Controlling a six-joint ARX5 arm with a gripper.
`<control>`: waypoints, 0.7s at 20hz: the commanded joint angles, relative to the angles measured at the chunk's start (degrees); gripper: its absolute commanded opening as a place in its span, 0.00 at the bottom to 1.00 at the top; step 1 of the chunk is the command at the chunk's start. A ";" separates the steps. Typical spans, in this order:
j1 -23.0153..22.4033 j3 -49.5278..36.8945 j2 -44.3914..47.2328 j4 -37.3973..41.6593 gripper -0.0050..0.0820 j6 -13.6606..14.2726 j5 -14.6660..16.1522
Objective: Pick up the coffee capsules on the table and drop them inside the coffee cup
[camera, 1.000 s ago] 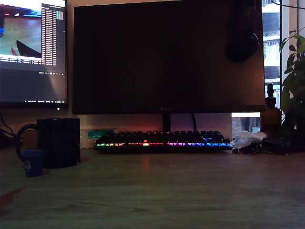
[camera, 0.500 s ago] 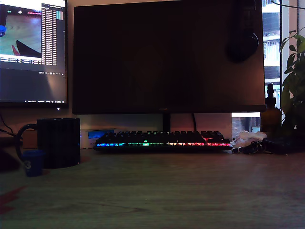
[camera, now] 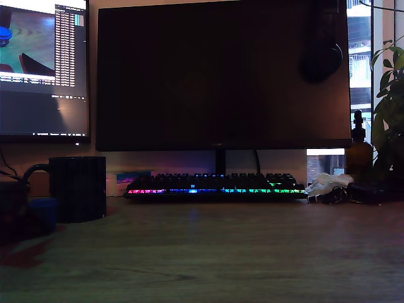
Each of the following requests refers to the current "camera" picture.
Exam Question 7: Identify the dark ribbed coffee mug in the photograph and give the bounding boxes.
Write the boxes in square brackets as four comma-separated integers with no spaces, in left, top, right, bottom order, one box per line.
[22,156,107,224]

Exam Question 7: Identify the blue coffee capsule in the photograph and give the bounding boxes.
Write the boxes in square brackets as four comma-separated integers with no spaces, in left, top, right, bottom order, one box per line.
[28,198,60,235]

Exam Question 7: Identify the amber glass pump bottle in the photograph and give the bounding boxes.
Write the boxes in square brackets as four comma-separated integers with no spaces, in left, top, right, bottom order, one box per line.
[346,109,374,177]

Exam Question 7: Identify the black key bunch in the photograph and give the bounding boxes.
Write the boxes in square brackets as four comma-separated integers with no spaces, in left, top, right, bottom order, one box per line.
[307,185,352,205]

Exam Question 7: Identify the lit computer monitor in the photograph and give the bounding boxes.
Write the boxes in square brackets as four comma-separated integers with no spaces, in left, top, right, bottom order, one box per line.
[0,0,92,145]

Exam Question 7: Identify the black headphones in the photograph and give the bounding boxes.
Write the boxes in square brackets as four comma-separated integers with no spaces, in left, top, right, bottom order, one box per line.
[299,0,344,84]

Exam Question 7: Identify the backlit black mechanical keyboard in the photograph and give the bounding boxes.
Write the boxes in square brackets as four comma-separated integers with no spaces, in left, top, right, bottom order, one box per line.
[122,172,309,200]

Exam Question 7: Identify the black pouch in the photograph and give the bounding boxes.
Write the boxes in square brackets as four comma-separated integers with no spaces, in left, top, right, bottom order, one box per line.
[346,181,397,205]

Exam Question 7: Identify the black monitor foot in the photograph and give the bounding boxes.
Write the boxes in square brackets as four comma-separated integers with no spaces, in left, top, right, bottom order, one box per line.
[0,181,31,194]

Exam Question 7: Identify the white box with printed picture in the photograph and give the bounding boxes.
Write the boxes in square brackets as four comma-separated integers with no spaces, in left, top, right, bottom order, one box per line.
[116,170,153,195]

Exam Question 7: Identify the large dark computer monitor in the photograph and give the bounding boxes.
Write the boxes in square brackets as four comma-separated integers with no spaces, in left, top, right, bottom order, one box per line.
[95,0,353,176]

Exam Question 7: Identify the crumpled white tissue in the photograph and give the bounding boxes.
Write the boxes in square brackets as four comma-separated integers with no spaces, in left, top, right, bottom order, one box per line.
[304,172,355,199]

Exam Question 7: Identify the green leafy house plant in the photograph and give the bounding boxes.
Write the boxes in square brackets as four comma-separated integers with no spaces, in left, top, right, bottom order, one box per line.
[359,0,404,182]

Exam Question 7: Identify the black monitor power cable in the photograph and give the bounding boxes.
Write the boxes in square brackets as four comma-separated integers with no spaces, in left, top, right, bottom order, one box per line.
[253,150,263,175]

